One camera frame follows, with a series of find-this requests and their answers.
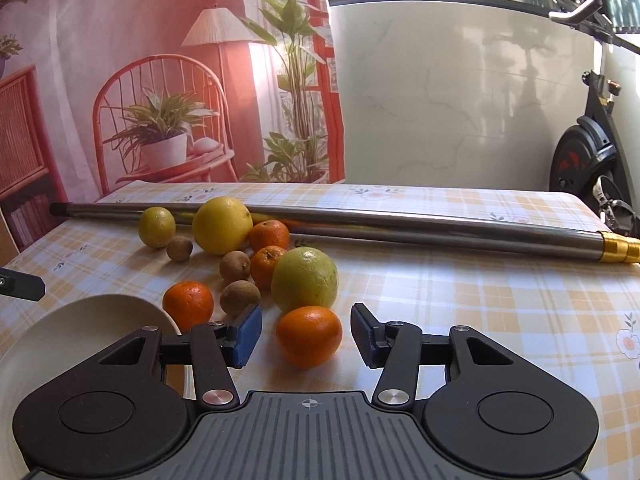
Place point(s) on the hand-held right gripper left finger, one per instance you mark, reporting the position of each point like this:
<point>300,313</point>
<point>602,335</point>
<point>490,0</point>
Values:
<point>247,336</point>

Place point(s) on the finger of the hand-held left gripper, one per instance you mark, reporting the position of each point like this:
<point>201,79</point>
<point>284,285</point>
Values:
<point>22,286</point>

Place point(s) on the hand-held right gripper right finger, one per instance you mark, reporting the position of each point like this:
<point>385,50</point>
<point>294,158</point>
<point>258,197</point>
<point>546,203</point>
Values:
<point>362,336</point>

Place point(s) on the brown kiwi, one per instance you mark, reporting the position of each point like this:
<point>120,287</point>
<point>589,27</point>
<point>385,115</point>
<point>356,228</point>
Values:
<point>235,266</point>
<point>239,297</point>
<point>179,249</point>

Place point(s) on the orange tangerine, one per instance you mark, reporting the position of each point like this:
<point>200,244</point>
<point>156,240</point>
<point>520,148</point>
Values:
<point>309,336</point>
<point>270,235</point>
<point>187,304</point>
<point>266,267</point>

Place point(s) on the white bowl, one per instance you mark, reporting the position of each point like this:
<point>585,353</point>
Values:
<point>75,325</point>

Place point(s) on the green-yellow apple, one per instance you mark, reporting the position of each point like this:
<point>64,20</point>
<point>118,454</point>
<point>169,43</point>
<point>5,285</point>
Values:
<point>157,227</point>
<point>305,280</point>

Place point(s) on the large yellow citrus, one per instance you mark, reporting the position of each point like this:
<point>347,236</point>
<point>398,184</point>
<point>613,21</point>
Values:
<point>222,225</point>

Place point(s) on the plain steel pole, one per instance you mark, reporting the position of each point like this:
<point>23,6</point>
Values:
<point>400,213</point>

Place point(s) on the steel pole with gold tip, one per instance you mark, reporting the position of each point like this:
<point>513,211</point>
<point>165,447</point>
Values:
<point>450,238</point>

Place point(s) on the black exercise bike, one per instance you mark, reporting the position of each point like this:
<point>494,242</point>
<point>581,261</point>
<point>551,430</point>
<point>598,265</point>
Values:
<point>582,155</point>

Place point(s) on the printed wall tapestry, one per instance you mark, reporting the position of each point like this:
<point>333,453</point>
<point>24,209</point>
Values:
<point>125,60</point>

